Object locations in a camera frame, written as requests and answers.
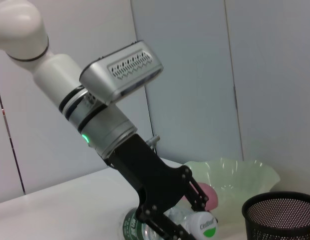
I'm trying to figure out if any pale green glass fruit plate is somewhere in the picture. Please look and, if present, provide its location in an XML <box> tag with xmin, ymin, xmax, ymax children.
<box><xmin>183</xmin><ymin>157</ymin><xmax>280</xmax><ymax>218</ymax></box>

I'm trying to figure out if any pink peach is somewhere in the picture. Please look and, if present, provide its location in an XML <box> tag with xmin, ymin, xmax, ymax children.
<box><xmin>186</xmin><ymin>182</ymin><xmax>218</xmax><ymax>211</ymax></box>

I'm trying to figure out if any black mesh pen holder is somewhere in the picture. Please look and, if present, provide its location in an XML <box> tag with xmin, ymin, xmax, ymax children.
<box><xmin>241</xmin><ymin>191</ymin><xmax>310</xmax><ymax>240</ymax></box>

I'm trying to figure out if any left gripper cable with plug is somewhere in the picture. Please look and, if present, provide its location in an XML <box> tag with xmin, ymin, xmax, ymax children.
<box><xmin>145</xmin><ymin>134</ymin><xmax>161</xmax><ymax>151</ymax></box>

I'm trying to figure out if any clear water bottle green label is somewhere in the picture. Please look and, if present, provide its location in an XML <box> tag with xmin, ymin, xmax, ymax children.
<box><xmin>122</xmin><ymin>206</ymin><xmax>218</xmax><ymax>240</ymax></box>

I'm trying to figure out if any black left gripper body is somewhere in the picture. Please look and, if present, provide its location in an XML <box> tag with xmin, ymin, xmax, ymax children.
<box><xmin>109</xmin><ymin>133</ymin><xmax>193</xmax><ymax>219</ymax></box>

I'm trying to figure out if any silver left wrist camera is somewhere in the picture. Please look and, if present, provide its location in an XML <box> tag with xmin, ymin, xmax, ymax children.
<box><xmin>79</xmin><ymin>39</ymin><xmax>164</xmax><ymax>106</ymax></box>

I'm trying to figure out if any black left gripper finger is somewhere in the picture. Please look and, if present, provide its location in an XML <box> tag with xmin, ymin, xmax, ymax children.
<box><xmin>184</xmin><ymin>171</ymin><xmax>218</xmax><ymax>224</ymax></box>
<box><xmin>135</xmin><ymin>206</ymin><xmax>196</xmax><ymax>240</ymax></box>

